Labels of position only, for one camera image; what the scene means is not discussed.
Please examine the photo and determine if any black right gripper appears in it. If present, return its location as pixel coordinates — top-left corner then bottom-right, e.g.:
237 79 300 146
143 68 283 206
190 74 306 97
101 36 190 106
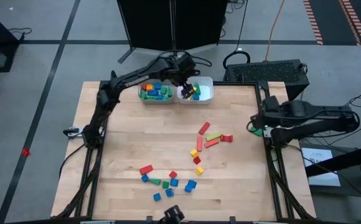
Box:
250 107 290 128

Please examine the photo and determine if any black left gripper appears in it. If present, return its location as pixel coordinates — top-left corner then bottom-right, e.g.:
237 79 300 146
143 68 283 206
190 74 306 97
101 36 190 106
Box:
163 58 197 100

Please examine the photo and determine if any dark green long block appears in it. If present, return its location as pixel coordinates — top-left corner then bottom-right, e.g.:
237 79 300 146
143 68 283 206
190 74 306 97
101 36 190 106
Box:
250 126 264 138

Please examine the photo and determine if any red long wooden block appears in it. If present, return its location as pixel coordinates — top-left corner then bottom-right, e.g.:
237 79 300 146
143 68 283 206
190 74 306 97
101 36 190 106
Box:
198 121 212 136

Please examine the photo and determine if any light green long block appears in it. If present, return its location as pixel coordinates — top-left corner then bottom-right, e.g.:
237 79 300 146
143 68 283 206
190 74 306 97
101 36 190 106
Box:
205 131 223 142

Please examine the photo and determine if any red rectangular block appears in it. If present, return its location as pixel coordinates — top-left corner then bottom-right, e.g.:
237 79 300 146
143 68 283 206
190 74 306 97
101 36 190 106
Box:
139 164 154 175

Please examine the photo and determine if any white plastic bin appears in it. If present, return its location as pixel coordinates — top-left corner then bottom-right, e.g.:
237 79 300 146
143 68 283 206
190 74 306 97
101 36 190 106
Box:
176 76 215 105

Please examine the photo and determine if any grey plastic bin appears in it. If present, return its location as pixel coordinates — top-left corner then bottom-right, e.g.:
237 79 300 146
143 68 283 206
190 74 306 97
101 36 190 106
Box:
138 76 176 105

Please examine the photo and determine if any black partition screen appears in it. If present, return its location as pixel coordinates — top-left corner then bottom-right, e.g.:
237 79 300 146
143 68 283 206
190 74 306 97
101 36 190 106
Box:
116 0 228 65

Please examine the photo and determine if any white printed sheet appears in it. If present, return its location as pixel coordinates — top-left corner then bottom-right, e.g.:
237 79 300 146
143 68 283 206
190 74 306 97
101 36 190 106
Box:
301 147 342 187

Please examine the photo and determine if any black metal stand beam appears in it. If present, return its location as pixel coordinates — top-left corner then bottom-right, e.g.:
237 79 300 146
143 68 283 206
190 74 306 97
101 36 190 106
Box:
304 141 361 178

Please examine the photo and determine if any small black device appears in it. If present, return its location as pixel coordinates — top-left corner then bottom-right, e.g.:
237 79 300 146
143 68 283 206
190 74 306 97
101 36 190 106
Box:
163 204 186 224

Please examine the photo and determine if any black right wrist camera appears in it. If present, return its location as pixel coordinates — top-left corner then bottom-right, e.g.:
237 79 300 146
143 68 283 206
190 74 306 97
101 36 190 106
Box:
263 95 281 111

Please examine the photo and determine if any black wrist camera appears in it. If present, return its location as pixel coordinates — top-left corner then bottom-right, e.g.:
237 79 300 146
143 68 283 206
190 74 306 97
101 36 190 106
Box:
263 95 281 111
176 53 197 73

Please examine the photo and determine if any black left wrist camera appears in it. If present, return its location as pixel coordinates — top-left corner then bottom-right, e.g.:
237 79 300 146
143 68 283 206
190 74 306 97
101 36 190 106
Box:
176 53 197 73

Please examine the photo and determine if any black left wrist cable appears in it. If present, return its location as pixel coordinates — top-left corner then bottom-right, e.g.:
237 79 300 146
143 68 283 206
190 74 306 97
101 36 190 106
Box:
185 51 213 77

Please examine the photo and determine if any black coiled floor cable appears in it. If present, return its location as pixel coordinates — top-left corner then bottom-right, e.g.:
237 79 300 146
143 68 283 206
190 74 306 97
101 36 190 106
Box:
222 50 251 71

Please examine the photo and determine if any yellow hanging cable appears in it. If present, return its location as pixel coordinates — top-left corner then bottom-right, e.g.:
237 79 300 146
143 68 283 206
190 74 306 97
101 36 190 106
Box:
264 0 286 62

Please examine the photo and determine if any small white base bracket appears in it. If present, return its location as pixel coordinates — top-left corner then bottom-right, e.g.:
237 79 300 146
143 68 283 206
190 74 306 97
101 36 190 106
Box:
62 126 85 140

